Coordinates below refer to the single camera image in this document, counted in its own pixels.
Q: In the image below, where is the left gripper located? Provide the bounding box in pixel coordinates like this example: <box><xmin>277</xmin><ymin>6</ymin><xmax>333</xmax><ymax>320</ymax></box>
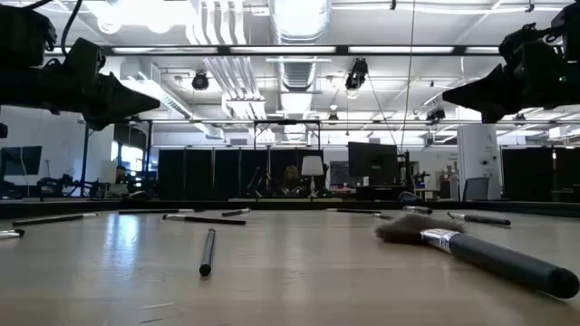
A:
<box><xmin>0</xmin><ymin>67</ymin><xmax>161</xmax><ymax>132</ymax></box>

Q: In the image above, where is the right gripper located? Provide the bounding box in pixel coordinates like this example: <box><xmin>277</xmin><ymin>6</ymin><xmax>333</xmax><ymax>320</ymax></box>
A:
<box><xmin>442</xmin><ymin>43</ymin><xmax>580</xmax><ymax>125</ymax></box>

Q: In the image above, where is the medium black makeup brush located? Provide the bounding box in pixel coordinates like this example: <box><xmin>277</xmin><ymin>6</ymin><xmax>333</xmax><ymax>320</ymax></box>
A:
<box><xmin>447</xmin><ymin>211</ymin><xmax>512</xmax><ymax>227</ymax></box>

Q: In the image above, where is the large fluffy makeup brush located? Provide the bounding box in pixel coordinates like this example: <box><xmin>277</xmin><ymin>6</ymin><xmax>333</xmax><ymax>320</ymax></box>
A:
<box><xmin>374</xmin><ymin>213</ymin><xmax>580</xmax><ymax>300</ymax></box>

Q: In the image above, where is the white pillar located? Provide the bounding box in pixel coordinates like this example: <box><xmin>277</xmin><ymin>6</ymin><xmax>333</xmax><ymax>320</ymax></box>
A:
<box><xmin>456</xmin><ymin>122</ymin><xmax>503</xmax><ymax>201</ymax></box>

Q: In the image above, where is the black ceiling spotlight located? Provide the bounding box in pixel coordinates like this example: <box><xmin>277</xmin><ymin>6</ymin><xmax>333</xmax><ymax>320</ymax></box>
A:
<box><xmin>190</xmin><ymin>71</ymin><xmax>211</xmax><ymax>91</ymax></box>
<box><xmin>343</xmin><ymin>57</ymin><xmax>370</xmax><ymax>91</ymax></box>
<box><xmin>425</xmin><ymin>107</ymin><xmax>448</xmax><ymax>124</ymax></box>

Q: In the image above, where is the black partition panel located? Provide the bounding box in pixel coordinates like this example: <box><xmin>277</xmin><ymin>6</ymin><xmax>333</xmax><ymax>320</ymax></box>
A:
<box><xmin>157</xmin><ymin>148</ymin><xmax>325</xmax><ymax>201</ymax></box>
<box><xmin>501</xmin><ymin>146</ymin><xmax>580</xmax><ymax>203</ymax></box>

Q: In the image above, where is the grey office chair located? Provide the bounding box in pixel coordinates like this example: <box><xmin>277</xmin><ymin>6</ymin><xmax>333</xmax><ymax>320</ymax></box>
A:
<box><xmin>461</xmin><ymin>176</ymin><xmax>491</xmax><ymax>202</ymax></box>

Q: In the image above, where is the black computer monitor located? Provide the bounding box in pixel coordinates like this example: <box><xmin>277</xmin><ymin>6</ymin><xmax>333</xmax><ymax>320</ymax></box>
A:
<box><xmin>347</xmin><ymin>141</ymin><xmax>400</xmax><ymax>187</ymax></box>

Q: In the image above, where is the black overhead crossbar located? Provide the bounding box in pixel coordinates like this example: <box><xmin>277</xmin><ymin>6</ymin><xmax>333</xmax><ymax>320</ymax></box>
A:
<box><xmin>44</xmin><ymin>43</ymin><xmax>505</xmax><ymax>58</ymax></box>

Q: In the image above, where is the white shade standing lamp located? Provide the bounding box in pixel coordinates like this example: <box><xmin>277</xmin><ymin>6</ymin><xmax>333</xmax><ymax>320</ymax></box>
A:
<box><xmin>300</xmin><ymin>155</ymin><xmax>325</xmax><ymax>199</ymax></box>

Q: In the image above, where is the person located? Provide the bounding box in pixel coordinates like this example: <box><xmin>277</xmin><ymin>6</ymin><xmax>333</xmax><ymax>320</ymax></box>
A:
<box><xmin>280</xmin><ymin>164</ymin><xmax>302</xmax><ymax>197</ymax></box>

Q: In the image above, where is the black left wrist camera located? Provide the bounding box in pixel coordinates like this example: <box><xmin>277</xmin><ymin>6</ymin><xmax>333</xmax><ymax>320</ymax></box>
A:
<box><xmin>63</xmin><ymin>38</ymin><xmax>107</xmax><ymax>77</ymax></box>

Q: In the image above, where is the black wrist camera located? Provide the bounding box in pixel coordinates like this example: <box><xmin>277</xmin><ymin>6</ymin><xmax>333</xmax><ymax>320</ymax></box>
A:
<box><xmin>63</xmin><ymin>38</ymin><xmax>107</xmax><ymax>77</ymax></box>
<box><xmin>498</xmin><ymin>22</ymin><xmax>554</xmax><ymax>62</ymax></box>

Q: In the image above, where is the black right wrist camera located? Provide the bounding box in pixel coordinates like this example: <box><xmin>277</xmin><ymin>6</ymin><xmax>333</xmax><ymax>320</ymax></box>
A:
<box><xmin>498</xmin><ymin>22</ymin><xmax>554</xmax><ymax>62</ymax></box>

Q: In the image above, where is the thin hanging black cable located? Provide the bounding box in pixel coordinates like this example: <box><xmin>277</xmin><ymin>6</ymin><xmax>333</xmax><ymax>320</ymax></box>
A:
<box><xmin>400</xmin><ymin>0</ymin><xmax>417</xmax><ymax>154</ymax></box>

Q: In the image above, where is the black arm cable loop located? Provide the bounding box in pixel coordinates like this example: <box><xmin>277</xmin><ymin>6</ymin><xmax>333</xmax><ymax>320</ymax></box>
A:
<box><xmin>60</xmin><ymin>0</ymin><xmax>85</xmax><ymax>58</ymax></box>

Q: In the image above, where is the dark wall-mounted screen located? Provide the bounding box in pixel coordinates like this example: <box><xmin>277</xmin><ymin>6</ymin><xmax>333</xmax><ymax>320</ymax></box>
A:
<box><xmin>0</xmin><ymin>145</ymin><xmax>44</xmax><ymax>177</ymax></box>

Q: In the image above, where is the black metal table frame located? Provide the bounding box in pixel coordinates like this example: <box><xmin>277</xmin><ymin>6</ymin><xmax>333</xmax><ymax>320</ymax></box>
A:
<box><xmin>0</xmin><ymin>197</ymin><xmax>580</xmax><ymax>219</ymax></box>

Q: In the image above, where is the silver ceiling air duct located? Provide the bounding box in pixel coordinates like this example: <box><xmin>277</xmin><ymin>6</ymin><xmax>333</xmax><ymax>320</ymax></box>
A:
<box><xmin>267</xmin><ymin>0</ymin><xmax>333</xmax><ymax>146</ymax></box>

